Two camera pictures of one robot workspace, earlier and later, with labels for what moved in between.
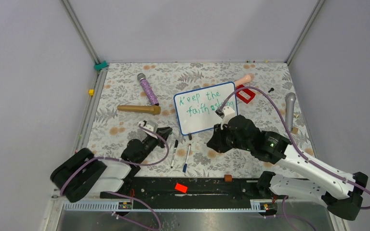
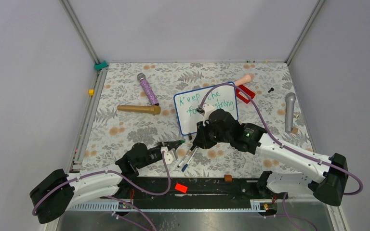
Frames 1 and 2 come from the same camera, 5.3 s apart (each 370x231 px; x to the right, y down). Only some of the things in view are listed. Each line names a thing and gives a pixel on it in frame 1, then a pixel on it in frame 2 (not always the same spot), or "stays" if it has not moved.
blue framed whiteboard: (195, 109) stays
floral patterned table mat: (129, 97) stays
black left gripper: (164, 132) to (170, 145)
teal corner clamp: (99, 67) stays
